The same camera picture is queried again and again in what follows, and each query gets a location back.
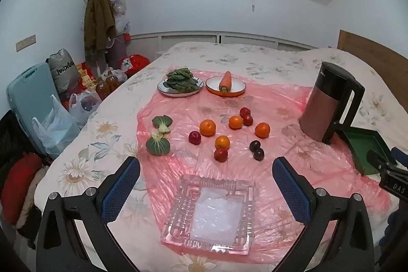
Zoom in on pink plastic sheet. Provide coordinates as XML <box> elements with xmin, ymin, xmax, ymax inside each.
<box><xmin>136</xmin><ymin>70</ymin><xmax>392</xmax><ymax>256</ymax></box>

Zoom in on orange rimmed plate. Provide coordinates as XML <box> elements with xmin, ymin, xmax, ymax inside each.
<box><xmin>206</xmin><ymin>76</ymin><xmax>247</xmax><ymax>96</ymax></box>

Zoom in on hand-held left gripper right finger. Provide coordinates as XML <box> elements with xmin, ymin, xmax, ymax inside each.
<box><xmin>272</xmin><ymin>157</ymin><xmax>374</xmax><ymax>272</ymax></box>

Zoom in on olive brown coat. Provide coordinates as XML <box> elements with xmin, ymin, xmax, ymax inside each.
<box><xmin>84</xmin><ymin>0</ymin><xmax>117</xmax><ymax>53</ymax></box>

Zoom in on green spinach leaves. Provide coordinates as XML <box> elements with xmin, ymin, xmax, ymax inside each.
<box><xmin>166</xmin><ymin>67</ymin><xmax>200</xmax><ymax>92</ymax></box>

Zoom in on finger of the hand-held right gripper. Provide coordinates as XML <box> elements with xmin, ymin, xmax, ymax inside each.
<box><xmin>391</xmin><ymin>146</ymin><xmax>408</xmax><ymax>164</ymax></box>
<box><xmin>366</xmin><ymin>149</ymin><xmax>394</xmax><ymax>172</ymax></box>

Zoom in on carrot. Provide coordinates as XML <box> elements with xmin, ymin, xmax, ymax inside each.
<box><xmin>219</xmin><ymin>71</ymin><xmax>233</xmax><ymax>93</ymax></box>

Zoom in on wall switch panel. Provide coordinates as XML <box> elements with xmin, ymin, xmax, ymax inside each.
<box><xmin>15</xmin><ymin>34</ymin><xmax>37</xmax><ymax>52</ymax></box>

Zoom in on red yellow box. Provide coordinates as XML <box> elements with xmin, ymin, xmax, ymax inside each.
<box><xmin>75</xmin><ymin>63</ymin><xmax>96</xmax><ymax>91</ymax></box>

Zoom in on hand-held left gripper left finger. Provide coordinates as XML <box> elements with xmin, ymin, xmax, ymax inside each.
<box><xmin>36</xmin><ymin>156</ymin><xmax>141</xmax><ymax>272</ymax></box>

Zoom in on orange mandarin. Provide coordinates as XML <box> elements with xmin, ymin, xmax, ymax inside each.
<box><xmin>215</xmin><ymin>135</ymin><xmax>231</xmax><ymax>150</ymax></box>
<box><xmin>199</xmin><ymin>120</ymin><xmax>217</xmax><ymax>136</ymax></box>
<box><xmin>228</xmin><ymin>115</ymin><xmax>244</xmax><ymax>130</ymax></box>
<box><xmin>254</xmin><ymin>122</ymin><xmax>271</xmax><ymax>139</ymax></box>

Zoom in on red cloth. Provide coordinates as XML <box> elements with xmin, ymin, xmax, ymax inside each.
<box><xmin>0</xmin><ymin>152</ymin><xmax>43</xmax><ymax>225</ymax></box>

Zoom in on bok choy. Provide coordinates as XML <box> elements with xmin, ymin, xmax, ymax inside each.
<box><xmin>152</xmin><ymin>115</ymin><xmax>173</xmax><ymax>134</ymax></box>
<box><xmin>146</xmin><ymin>132</ymin><xmax>170</xmax><ymax>156</ymax></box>

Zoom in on brown black electric kettle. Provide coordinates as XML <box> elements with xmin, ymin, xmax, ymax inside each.
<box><xmin>299</xmin><ymin>62</ymin><xmax>365</xmax><ymax>145</ymax></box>

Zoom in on wooden headboard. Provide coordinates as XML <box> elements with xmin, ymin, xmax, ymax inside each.
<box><xmin>337</xmin><ymin>30</ymin><xmax>408</xmax><ymax>84</ymax></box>

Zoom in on red bag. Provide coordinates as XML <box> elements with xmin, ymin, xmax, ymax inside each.
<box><xmin>120</xmin><ymin>54</ymin><xmax>150</xmax><ymax>78</ymax></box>

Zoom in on light blue suitcase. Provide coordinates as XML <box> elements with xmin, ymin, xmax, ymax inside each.
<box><xmin>6</xmin><ymin>62</ymin><xmax>64</xmax><ymax>158</ymax></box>

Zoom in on amber oil bottle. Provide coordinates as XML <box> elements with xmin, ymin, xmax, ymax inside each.
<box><xmin>95</xmin><ymin>77</ymin><xmax>112</xmax><ymax>100</ymax></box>
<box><xmin>106</xmin><ymin>71</ymin><xmax>122</xmax><ymax>92</ymax></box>

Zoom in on white plate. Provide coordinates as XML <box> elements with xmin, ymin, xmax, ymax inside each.
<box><xmin>157</xmin><ymin>76</ymin><xmax>205</xmax><ymax>97</ymax></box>

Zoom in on clear glass ashtray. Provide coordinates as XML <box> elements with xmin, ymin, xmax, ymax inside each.
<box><xmin>161</xmin><ymin>175</ymin><xmax>256</xmax><ymax>255</ymax></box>

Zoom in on bluish plastic bag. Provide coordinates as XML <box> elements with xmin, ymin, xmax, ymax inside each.
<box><xmin>32</xmin><ymin>94</ymin><xmax>82</xmax><ymax>159</ymax></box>

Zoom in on grey printed bag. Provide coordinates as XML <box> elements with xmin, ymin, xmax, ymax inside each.
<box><xmin>48</xmin><ymin>48</ymin><xmax>80</xmax><ymax>94</ymax></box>

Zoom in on green tray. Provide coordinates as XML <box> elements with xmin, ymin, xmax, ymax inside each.
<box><xmin>338</xmin><ymin>128</ymin><xmax>394</xmax><ymax>177</ymax></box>

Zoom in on white plastic bag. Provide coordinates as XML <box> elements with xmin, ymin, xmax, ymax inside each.
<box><xmin>68</xmin><ymin>90</ymin><xmax>103</xmax><ymax>127</ymax></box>

